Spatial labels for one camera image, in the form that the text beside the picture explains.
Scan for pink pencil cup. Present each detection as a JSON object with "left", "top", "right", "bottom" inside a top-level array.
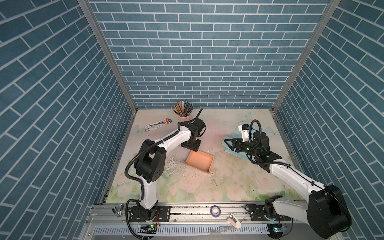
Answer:
[{"left": 179, "top": 116, "right": 191, "bottom": 122}]

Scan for purple tape roll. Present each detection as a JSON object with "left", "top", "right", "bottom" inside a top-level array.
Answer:
[{"left": 210, "top": 205, "right": 221, "bottom": 218}]

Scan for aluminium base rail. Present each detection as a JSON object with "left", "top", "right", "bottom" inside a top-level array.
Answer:
[{"left": 79, "top": 202, "right": 320, "bottom": 240}]

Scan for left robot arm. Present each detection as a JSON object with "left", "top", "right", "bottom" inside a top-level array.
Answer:
[{"left": 124, "top": 117, "right": 206, "bottom": 221}]

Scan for white pen box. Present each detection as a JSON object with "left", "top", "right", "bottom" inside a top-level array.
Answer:
[{"left": 145, "top": 118, "right": 173, "bottom": 132}]

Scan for bundle of coloured pencils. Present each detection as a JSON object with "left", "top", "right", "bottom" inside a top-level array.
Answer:
[{"left": 173, "top": 101, "right": 194, "bottom": 117}]

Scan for light blue flat paper box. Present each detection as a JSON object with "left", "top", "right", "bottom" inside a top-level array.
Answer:
[{"left": 222, "top": 136, "right": 256, "bottom": 162}]

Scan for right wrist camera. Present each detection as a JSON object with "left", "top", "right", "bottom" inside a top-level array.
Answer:
[{"left": 238, "top": 124, "right": 250, "bottom": 142}]

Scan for white pink clip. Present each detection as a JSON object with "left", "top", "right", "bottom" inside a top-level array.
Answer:
[{"left": 227, "top": 215, "right": 242, "bottom": 229}]

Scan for right black cable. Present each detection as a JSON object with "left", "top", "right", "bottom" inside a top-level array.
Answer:
[{"left": 247, "top": 119, "right": 354, "bottom": 229}]

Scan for orange paper box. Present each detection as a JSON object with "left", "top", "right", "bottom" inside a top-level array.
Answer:
[{"left": 185, "top": 151, "right": 215, "bottom": 174}]

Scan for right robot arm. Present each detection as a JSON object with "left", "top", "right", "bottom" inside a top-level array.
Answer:
[{"left": 224, "top": 131, "right": 353, "bottom": 239}]

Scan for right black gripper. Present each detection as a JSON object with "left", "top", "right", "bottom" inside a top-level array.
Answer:
[{"left": 225, "top": 138, "right": 260, "bottom": 158}]

